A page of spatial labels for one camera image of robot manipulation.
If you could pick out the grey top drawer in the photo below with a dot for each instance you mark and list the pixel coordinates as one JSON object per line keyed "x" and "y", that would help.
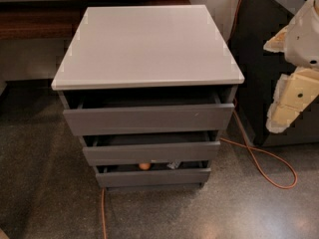
{"x": 152, "y": 119}

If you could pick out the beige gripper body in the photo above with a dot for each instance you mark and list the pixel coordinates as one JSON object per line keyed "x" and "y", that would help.
{"x": 304, "y": 43}

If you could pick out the clear plastic water bottle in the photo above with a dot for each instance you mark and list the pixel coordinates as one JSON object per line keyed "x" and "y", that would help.
{"x": 174, "y": 165}

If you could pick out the grey drawer cabinet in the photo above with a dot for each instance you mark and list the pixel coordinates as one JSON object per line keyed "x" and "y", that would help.
{"x": 147, "y": 56}

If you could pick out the grey bottom drawer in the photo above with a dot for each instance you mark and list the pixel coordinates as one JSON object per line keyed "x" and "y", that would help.
{"x": 129, "y": 175}

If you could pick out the grey drawer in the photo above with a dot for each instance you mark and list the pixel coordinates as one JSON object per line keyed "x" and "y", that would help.
{"x": 129, "y": 175}
{"x": 150, "y": 148}
{"x": 152, "y": 119}

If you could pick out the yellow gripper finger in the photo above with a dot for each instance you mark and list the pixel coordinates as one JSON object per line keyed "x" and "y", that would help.
{"x": 277, "y": 43}
{"x": 293, "y": 94}

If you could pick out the grey middle drawer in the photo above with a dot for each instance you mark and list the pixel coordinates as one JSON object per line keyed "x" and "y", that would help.
{"x": 150, "y": 148}

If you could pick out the orange fruit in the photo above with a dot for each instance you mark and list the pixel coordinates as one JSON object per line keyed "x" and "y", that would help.
{"x": 144, "y": 166}

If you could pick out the black trash bin cabinet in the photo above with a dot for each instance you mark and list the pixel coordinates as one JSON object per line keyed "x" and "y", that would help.
{"x": 257, "y": 21}

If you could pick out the dark wooden bench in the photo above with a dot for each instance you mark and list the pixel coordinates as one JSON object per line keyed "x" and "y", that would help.
{"x": 56, "y": 19}

